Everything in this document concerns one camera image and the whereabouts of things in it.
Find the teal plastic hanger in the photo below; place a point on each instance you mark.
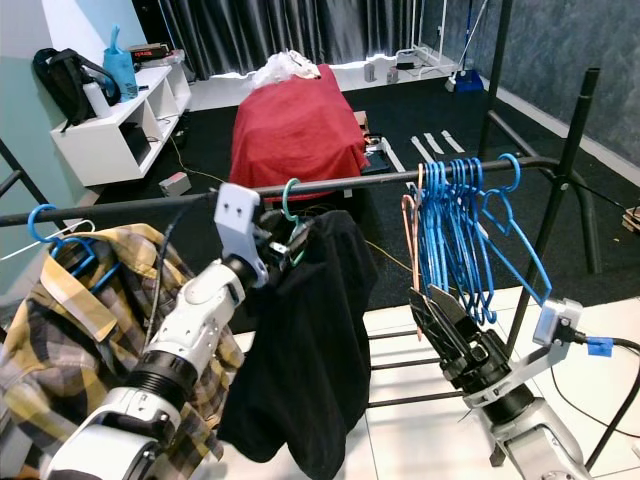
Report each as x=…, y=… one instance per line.
x=286, y=200

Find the white bottle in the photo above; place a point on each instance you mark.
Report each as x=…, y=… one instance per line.
x=96, y=100

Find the blue carrier bag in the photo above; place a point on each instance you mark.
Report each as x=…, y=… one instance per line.
x=120, y=72

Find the white crumpled bundle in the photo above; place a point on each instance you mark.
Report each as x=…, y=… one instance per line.
x=285, y=68

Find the plain black garment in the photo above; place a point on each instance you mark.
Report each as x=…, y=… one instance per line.
x=300, y=380

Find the black metal clothes rack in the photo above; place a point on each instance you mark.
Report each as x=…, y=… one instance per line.
x=160, y=202

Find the black backpack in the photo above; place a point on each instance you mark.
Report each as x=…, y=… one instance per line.
x=65, y=85

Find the small grey box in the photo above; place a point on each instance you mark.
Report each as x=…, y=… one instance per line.
x=175, y=184

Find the dark pleated curtain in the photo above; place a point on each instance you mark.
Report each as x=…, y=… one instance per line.
x=280, y=30

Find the wooden pallet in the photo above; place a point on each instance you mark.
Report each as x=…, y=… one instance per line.
x=632, y=220

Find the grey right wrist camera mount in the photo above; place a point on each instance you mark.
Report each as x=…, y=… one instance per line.
x=555, y=322

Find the blue plastic hanger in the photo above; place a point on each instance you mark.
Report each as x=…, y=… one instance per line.
x=478, y=250
x=458, y=245
x=520, y=172
x=32, y=225
x=438, y=235

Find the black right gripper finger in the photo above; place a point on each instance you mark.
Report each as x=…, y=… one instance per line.
x=458, y=315
x=438, y=330

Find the pink thin hanger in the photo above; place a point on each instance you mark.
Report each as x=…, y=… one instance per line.
x=421, y=332

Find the yellow plaid shirt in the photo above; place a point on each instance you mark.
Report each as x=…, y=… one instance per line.
x=80, y=350

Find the white shelf unit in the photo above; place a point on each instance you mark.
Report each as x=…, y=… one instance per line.
x=105, y=150

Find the red cloth cover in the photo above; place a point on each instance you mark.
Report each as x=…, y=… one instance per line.
x=295, y=135

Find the red black flat box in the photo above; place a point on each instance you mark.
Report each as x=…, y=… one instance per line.
x=150, y=52

